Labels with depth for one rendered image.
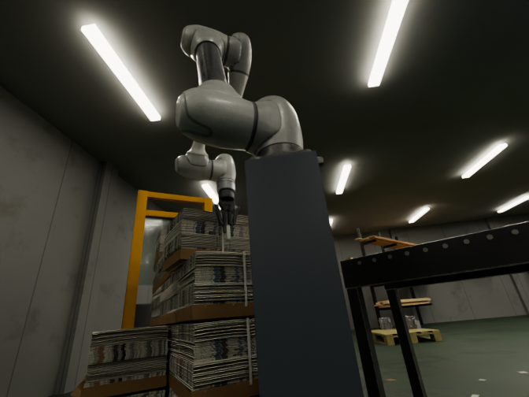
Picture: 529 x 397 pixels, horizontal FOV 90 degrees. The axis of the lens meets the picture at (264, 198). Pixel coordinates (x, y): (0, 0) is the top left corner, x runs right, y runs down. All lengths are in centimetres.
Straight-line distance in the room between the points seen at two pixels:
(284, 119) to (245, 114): 13
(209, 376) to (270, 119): 79
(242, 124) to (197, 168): 53
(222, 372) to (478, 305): 1054
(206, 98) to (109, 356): 103
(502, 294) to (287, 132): 1108
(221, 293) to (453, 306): 1016
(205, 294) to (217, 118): 57
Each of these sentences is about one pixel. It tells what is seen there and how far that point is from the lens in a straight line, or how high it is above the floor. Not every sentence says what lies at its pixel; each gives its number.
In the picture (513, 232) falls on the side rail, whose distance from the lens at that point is 116.
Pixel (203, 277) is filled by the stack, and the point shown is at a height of 74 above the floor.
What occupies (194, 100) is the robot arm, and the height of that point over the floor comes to 115.
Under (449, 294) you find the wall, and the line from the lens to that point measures 1085.
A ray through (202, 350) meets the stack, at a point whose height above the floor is 52.
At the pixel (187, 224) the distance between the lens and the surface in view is 119.
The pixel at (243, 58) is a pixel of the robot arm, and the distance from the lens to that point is 139.
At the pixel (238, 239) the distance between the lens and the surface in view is 126.
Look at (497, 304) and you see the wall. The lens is 1150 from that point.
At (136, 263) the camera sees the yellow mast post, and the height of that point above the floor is 113.
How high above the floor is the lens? 60
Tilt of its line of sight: 24 degrees up
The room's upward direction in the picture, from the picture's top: 5 degrees counter-clockwise
